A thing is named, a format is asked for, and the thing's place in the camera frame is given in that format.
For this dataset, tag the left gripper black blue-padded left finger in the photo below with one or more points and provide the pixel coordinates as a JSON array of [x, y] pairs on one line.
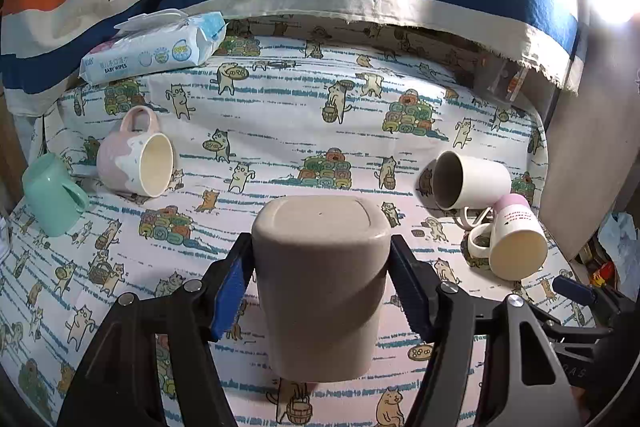
[[142, 345]]

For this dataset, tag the cat pattern bed sheet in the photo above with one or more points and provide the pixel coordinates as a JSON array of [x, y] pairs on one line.
[[267, 116]]

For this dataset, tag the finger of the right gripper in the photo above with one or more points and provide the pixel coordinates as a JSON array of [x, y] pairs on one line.
[[580, 289]]

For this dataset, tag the pink and white mug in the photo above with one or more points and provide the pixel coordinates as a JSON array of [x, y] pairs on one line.
[[137, 158]]

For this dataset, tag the white mug pink base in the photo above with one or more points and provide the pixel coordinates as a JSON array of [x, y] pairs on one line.
[[513, 243]]

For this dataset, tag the beige square plastic cup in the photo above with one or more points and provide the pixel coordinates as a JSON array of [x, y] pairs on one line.
[[320, 264]]

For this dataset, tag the clear glass cup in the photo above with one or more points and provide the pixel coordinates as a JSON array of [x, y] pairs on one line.
[[498, 80]]

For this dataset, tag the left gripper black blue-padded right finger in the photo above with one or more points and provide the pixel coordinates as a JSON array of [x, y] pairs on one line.
[[443, 315]]

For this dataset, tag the mint green plastic mug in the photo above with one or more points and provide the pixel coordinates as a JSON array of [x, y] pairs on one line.
[[52, 195]]

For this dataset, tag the baby wipes pack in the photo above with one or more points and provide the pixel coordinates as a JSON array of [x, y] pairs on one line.
[[158, 42]]

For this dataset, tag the white mug dark inside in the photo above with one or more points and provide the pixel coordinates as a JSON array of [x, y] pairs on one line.
[[469, 185]]

